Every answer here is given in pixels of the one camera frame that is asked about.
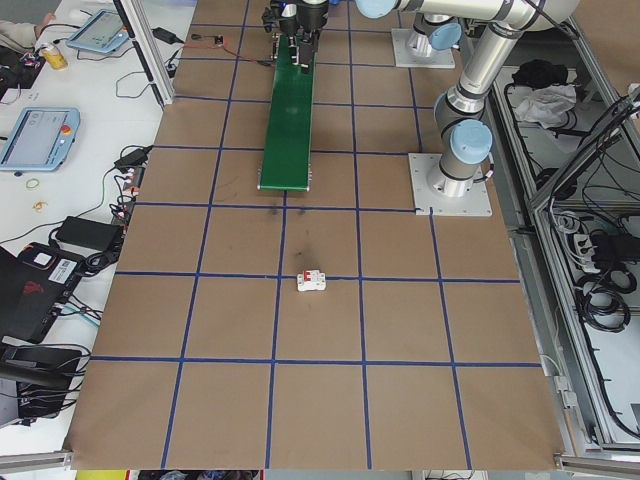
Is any black crumpled cloth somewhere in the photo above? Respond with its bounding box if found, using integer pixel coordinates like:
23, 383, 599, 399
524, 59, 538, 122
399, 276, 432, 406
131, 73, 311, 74
512, 58, 569, 87

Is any black case red logo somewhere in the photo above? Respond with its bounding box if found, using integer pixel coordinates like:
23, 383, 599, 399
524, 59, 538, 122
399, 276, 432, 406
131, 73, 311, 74
0, 242, 86, 344

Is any white power strip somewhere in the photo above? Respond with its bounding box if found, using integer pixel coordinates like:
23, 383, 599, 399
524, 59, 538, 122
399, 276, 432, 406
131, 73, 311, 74
569, 232, 599, 274

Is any yellow drink can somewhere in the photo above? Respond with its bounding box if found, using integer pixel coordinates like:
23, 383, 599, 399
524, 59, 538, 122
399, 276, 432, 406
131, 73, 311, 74
39, 42, 69, 72

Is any aluminium corner rail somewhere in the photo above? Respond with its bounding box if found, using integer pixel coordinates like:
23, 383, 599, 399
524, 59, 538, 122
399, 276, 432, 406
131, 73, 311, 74
0, 449, 76, 471
552, 451, 640, 471

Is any light blue teach pendant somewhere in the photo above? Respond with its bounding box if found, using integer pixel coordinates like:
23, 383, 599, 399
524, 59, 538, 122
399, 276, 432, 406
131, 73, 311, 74
65, 8, 132, 54
0, 106, 81, 174

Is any power strip with orange plugs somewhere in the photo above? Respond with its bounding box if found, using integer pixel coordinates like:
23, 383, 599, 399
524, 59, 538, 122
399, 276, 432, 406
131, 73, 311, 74
112, 167, 146, 221

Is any green belt conveyor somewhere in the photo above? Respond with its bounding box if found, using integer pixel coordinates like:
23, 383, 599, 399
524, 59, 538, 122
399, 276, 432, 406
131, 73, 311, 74
256, 29, 321, 193

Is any white red circuit breaker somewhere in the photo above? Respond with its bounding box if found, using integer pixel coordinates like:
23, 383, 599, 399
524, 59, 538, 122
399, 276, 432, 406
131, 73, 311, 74
295, 268, 328, 294

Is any black stand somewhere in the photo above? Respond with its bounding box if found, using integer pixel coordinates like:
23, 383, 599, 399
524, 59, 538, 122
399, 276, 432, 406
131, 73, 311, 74
0, 344, 89, 396

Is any red black power wire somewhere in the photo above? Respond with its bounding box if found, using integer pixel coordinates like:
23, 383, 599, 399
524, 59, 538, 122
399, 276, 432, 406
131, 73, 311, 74
183, 42, 276, 66

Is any white square base plate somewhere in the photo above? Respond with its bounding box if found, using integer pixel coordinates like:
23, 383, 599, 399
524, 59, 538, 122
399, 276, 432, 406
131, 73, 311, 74
407, 152, 495, 219
390, 28, 457, 69

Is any aluminium profile post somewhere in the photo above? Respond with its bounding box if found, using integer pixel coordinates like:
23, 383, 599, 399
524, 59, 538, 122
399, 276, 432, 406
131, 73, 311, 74
110, 0, 176, 107

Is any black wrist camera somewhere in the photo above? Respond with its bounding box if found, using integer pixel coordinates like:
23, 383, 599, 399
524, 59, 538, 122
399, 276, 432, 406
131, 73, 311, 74
260, 0, 294, 36

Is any beige sleeved person forearm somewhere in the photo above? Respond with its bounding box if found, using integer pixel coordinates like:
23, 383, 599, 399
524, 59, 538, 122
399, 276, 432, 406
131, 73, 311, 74
0, 19, 41, 49

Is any white crumpled cloth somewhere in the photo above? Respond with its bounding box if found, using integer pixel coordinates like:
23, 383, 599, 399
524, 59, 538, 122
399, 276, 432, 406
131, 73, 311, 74
514, 82, 581, 131

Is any metal bar V-shaped frame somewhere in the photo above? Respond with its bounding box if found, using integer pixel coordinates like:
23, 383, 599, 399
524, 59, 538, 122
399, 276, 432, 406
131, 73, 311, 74
487, 0, 640, 456

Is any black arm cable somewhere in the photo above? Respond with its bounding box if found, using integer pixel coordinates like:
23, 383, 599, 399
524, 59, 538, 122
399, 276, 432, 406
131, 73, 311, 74
522, 0, 571, 31

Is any black cable coil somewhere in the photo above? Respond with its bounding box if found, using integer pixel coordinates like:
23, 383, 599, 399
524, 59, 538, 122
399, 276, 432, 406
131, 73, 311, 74
574, 287, 631, 331

